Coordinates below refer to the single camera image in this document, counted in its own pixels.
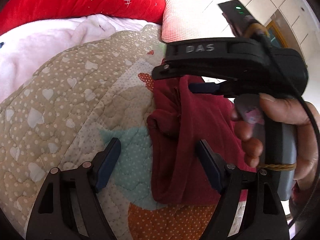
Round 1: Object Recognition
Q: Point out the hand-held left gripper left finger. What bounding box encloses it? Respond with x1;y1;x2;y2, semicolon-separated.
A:
25;137;122;240

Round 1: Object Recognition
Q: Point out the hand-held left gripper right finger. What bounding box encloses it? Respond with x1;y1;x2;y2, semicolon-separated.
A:
195;140;290;240

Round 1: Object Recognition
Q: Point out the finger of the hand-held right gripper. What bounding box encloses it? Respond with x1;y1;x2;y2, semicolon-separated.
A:
188;81;242;98
152;62;227;80

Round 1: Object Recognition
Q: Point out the dark red sweater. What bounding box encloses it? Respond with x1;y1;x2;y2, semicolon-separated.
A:
146;59;260;205

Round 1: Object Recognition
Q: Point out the person's right hand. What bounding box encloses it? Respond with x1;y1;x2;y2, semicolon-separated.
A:
230;92;320;193

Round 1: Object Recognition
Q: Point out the pink striped pillow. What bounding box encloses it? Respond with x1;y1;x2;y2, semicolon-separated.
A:
161;0;240;43

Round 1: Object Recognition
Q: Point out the patchwork quilted bedspread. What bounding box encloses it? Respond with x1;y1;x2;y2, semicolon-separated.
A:
0;24;248;240

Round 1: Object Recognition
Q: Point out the white fleece blanket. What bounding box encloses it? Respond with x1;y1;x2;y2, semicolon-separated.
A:
0;14;150;103

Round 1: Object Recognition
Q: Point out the red floral quilt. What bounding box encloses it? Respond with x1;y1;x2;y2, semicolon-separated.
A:
0;0;167;35

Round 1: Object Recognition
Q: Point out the wooden door frame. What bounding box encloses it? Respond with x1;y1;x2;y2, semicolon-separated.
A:
265;20;288;48

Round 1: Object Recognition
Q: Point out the black cable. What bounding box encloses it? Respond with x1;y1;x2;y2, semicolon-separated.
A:
260;30;320;230

